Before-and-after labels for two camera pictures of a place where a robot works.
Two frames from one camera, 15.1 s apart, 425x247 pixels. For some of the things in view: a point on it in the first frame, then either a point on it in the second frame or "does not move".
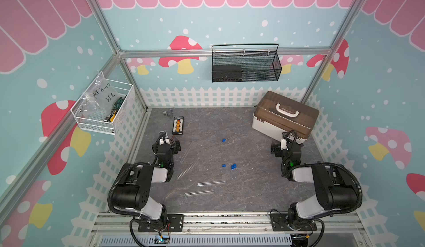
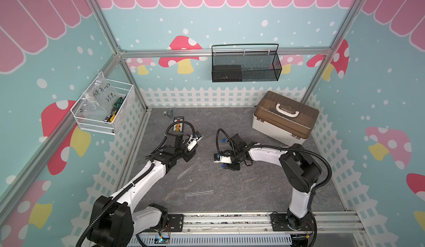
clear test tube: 188,194 does not move
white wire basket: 99,106 does not move
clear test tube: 180,175 does not move
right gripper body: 279,153 to 234,160
